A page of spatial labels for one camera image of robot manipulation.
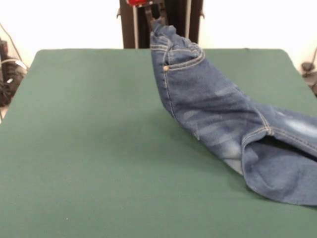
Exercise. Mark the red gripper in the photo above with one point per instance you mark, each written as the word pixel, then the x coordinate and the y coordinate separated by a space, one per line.
pixel 137 3

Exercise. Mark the blue denim jeans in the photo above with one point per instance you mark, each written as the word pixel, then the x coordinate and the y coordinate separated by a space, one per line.
pixel 210 104

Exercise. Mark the dark green table cloth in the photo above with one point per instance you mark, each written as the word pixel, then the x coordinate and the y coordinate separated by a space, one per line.
pixel 74 124

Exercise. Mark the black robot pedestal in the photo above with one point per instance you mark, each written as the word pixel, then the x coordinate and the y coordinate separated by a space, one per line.
pixel 128 29

